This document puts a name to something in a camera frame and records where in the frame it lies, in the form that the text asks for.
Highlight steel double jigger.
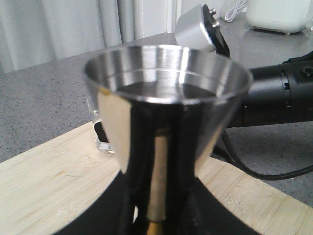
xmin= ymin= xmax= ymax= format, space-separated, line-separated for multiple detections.
xmin=84 ymin=45 xmax=253 ymax=235

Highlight small glass beaker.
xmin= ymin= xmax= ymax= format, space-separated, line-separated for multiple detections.
xmin=87 ymin=95 xmax=115 ymax=154

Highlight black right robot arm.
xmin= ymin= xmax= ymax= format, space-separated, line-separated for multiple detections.
xmin=228 ymin=53 xmax=313 ymax=127

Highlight wooden cutting board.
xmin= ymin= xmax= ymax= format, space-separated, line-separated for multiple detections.
xmin=0 ymin=122 xmax=313 ymax=235

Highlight grey curtain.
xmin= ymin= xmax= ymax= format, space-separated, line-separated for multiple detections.
xmin=0 ymin=0 xmax=181 ymax=73

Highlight white appliance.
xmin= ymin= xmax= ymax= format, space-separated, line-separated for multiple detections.
xmin=246 ymin=0 xmax=313 ymax=34

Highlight white cable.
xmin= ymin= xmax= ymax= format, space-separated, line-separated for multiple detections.
xmin=224 ymin=0 xmax=249 ymax=23

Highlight black round cable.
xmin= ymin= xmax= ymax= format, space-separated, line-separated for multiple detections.
xmin=212 ymin=132 xmax=313 ymax=181

